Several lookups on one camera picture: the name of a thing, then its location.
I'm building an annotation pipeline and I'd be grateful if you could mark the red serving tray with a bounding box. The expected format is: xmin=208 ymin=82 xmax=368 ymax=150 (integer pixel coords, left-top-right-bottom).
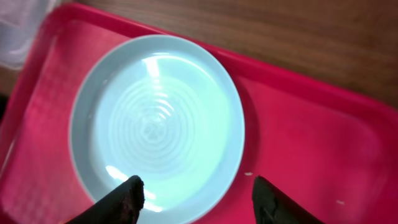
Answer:
xmin=1 ymin=3 xmax=397 ymax=223

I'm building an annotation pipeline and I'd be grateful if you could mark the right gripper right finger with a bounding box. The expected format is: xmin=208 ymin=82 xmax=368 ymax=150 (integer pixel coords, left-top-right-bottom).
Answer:
xmin=252 ymin=176 xmax=323 ymax=224

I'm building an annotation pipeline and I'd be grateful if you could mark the light blue plate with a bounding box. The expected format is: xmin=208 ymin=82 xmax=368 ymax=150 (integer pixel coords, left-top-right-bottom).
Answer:
xmin=69 ymin=35 xmax=245 ymax=223

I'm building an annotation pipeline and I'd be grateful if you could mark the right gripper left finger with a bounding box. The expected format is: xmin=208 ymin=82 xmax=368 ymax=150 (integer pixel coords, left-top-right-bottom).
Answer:
xmin=67 ymin=175 xmax=145 ymax=224

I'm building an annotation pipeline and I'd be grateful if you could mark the clear plastic bin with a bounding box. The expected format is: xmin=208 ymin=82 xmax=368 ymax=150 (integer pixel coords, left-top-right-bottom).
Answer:
xmin=1 ymin=0 xmax=61 ymax=70

